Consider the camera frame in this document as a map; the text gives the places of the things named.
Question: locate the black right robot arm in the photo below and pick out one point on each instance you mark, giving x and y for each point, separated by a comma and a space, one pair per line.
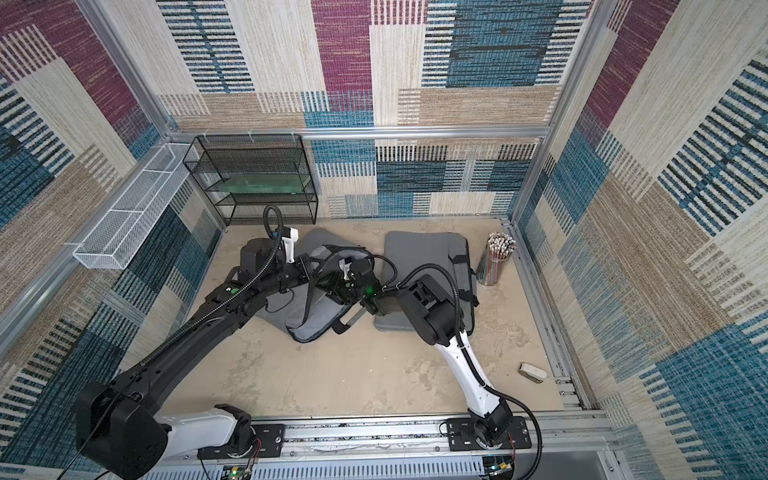
429, 298

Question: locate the white eraser block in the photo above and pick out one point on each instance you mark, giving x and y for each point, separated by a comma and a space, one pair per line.
532, 372

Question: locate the grey zippered laptop bag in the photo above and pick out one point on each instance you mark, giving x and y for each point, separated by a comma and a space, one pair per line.
286, 311

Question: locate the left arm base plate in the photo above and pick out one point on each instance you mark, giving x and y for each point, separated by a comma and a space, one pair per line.
263, 441

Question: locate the cup of coloured pencils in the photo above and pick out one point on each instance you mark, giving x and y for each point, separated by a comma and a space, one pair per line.
498, 249

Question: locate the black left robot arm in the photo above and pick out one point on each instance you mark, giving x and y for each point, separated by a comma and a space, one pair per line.
119, 425

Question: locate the white wire mesh basket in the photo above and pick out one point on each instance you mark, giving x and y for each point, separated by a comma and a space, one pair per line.
114, 241

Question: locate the white slotted cable duct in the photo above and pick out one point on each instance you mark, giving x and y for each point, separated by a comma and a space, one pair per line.
460, 467

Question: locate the black wire mesh shelf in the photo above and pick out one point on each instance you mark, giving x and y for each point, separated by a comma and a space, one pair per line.
242, 174

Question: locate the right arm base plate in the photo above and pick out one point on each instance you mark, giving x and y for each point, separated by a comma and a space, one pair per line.
461, 435

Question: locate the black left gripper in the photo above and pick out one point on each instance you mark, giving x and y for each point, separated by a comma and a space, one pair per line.
302, 265

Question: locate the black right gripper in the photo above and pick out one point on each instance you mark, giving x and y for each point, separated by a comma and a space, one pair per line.
355, 285

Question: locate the green mat on shelf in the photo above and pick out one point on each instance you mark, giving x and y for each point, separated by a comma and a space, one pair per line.
265, 184

